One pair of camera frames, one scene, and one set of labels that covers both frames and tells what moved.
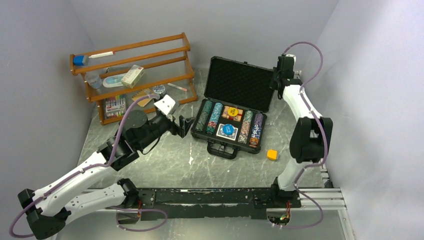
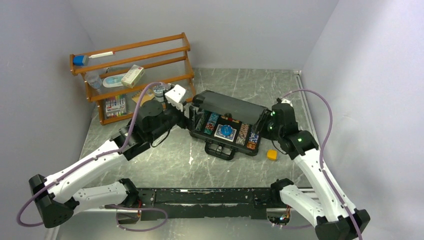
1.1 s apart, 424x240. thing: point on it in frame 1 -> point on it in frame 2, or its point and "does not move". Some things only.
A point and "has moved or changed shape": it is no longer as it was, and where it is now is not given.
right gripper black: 272,84 -> 267,117
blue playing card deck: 220,133 does not move
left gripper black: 184,124 -> 188,122
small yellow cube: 271,154 does not move
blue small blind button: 228,129 does not move
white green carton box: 133,76 does not move
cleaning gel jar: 159,89 does not move
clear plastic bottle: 93,79 does not move
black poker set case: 233,114 has moved or changed shape
